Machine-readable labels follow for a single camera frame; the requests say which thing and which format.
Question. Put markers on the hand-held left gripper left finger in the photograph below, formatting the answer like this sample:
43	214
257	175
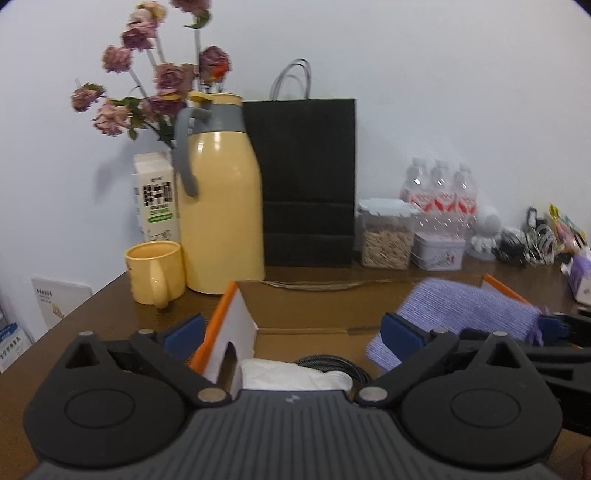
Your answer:
184	334

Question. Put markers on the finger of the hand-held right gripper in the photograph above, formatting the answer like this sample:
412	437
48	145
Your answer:
554	330
554	360

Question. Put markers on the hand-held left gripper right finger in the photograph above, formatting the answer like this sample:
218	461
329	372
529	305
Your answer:
401	339

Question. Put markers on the purple cloth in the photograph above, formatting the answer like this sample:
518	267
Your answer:
461	304

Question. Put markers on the red cardboard box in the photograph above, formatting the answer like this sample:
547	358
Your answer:
295	304

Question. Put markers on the iridescent white bundle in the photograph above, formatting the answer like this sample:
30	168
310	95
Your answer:
291	374

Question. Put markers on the purple tissue pack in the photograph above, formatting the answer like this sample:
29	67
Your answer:
579	277

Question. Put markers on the yellow mug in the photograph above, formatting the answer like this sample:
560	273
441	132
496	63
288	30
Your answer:
152	267

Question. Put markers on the white printed tin box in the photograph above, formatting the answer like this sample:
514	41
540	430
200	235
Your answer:
438	254

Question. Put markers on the clear seed container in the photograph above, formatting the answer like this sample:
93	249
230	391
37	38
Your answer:
388	240

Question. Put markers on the yellow snack packet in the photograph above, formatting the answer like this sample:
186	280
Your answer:
570	228

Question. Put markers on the white robot toy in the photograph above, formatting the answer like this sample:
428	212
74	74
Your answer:
487	226

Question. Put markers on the white booklet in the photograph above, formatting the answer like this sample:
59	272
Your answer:
60	302

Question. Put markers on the yellow thermos jug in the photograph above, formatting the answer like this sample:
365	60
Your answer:
221	207

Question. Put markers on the white milk carton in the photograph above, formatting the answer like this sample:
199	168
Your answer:
157	203

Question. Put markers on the clear water bottle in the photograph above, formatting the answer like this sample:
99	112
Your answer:
442	194
415	184
465	198

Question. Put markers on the blue white box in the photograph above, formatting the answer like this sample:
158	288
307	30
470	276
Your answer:
14	346

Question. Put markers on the black paper bag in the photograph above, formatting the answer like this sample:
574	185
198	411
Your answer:
304	175

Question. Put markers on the dried pink rose bouquet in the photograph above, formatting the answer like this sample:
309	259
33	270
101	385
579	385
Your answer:
166	78

